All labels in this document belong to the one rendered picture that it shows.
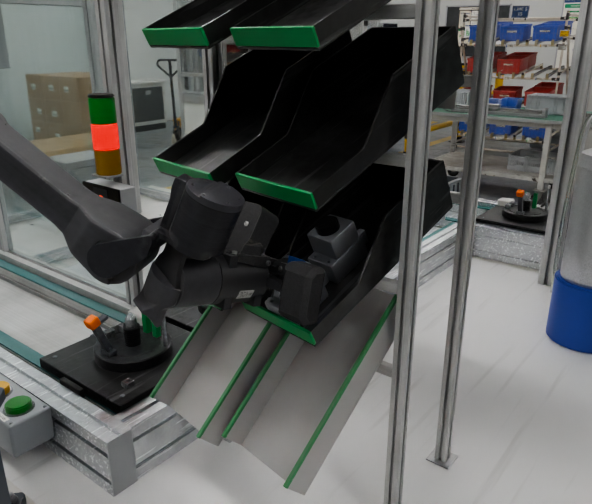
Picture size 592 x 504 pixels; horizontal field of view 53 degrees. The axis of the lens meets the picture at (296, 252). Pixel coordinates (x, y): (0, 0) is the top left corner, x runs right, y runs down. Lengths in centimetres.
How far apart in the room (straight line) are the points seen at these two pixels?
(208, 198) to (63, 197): 15
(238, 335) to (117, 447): 24
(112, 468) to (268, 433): 26
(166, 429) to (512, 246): 125
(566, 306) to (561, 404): 26
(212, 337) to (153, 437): 19
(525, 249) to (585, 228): 54
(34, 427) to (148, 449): 18
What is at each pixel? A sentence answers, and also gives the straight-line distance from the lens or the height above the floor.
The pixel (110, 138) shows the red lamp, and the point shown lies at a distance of 122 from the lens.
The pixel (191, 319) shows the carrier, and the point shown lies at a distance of 124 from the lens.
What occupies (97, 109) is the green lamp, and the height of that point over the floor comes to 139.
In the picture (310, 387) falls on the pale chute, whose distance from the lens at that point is 82.
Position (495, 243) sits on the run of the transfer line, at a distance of 193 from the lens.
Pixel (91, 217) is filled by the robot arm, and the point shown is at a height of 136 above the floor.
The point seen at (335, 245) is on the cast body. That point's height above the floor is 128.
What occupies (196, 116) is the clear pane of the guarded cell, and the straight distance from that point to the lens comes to 237.
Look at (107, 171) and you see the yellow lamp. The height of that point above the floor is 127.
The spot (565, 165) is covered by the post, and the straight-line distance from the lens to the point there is 173.
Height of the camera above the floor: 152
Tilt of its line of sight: 20 degrees down
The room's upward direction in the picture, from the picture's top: straight up
